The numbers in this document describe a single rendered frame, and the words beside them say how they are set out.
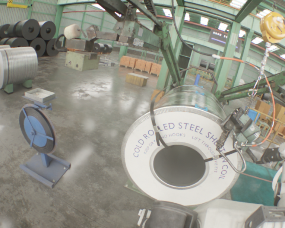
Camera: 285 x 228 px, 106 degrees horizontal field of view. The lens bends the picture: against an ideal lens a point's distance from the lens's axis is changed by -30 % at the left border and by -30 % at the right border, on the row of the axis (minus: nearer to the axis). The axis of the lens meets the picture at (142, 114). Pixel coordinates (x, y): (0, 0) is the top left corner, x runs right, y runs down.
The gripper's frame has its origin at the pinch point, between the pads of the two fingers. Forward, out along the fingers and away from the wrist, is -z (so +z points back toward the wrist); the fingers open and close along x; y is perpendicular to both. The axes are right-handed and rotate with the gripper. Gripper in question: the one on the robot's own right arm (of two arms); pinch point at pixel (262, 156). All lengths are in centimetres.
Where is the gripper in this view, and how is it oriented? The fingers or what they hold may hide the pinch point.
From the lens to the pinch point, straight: 117.0
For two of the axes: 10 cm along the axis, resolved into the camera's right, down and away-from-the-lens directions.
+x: 7.5, -6.2, 2.2
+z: 0.3, -3.0, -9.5
